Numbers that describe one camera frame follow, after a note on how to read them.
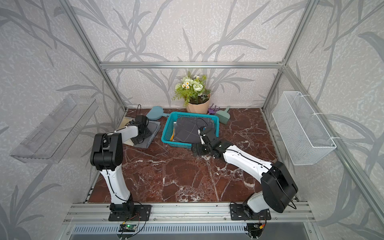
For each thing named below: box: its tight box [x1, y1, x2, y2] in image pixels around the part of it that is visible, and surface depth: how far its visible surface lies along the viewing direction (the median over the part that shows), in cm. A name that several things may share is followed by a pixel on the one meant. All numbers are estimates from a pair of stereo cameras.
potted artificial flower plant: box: [171, 72, 212, 115], surface depth 96 cm
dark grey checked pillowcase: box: [173, 116, 215, 144], surface depth 103 cm
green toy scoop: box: [216, 106, 231, 125], surface depth 118 cm
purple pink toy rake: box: [206, 103, 220, 115], surface depth 122 cm
